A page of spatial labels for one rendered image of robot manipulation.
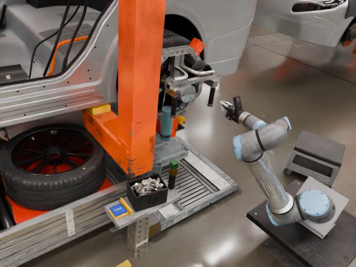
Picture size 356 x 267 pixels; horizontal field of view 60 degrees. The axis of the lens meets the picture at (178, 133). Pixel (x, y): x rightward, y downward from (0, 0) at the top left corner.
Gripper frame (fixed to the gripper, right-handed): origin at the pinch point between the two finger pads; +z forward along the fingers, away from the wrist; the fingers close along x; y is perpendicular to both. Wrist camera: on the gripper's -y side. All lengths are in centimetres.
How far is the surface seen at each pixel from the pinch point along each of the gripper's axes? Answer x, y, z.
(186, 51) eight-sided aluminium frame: -10.0, -26.7, 31.6
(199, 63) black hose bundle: -5.1, -20.6, 21.9
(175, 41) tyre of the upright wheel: -15, -32, 39
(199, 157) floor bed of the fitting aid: 18, 75, 27
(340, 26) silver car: 252, -19, 51
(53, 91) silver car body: -99, -8, 46
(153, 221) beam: -62, 70, -15
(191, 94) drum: -14.5, -1.7, 16.0
